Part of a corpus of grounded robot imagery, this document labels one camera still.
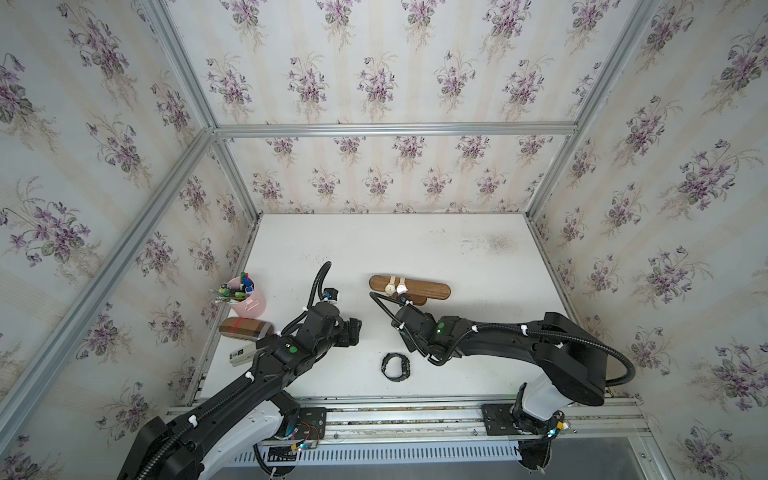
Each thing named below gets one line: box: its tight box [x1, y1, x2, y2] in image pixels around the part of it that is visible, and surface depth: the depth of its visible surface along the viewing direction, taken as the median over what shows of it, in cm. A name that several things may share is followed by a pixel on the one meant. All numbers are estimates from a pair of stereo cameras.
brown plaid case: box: [219, 317, 275, 342], surface depth 88 cm
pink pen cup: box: [210, 272, 267, 319], surface depth 86 cm
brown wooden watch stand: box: [368, 275, 452, 305], surface depth 92 cm
